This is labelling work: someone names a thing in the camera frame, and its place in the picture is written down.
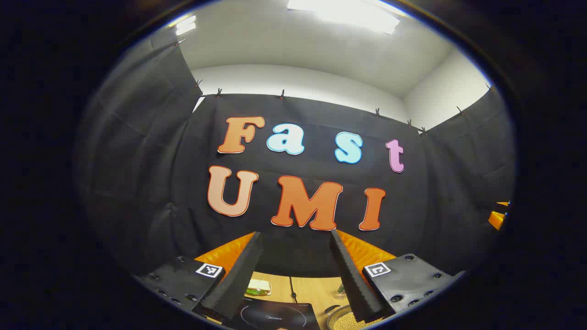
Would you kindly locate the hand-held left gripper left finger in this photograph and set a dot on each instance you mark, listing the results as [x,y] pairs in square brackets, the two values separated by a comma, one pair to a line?
[238,284]

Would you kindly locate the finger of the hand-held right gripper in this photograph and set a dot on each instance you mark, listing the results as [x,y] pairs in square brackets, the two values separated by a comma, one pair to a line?
[497,219]

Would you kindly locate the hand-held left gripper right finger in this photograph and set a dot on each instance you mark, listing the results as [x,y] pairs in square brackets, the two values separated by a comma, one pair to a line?
[353,284]

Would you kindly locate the black induction cooktop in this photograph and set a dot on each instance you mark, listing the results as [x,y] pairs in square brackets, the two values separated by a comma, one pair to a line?
[275,316]

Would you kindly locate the sandwich with lettuce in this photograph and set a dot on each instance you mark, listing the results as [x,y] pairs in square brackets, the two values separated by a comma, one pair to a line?
[259,288]

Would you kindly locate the pile of soybeans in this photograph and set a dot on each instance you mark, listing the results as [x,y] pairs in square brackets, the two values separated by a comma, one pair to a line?
[351,324]

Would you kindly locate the row of backdrop clips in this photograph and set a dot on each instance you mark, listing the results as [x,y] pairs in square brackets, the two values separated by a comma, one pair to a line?
[282,94]

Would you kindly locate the large ceiling light panel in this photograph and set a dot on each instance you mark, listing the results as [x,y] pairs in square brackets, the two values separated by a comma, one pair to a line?
[348,13]

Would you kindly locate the small ceiling light panel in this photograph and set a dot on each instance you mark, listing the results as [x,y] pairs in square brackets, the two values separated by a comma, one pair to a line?
[185,25]

